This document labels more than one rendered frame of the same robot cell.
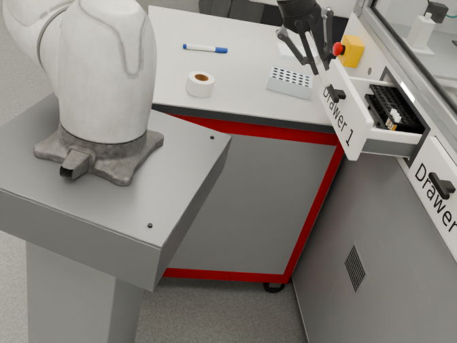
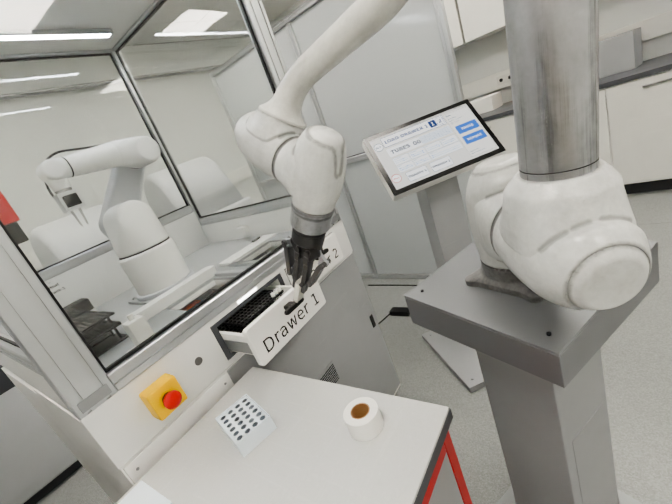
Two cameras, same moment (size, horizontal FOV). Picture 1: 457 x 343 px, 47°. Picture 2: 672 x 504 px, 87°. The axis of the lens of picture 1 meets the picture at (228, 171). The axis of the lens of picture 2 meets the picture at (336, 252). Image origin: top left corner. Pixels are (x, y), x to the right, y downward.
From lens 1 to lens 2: 1.61 m
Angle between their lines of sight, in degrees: 103
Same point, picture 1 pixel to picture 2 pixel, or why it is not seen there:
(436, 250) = (330, 282)
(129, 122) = not seen: hidden behind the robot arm
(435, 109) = (269, 266)
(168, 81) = (397, 450)
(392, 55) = (206, 314)
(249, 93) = (305, 418)
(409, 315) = (349, 312)
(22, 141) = not seen: hidden behind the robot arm
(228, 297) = not seen: outside the picture
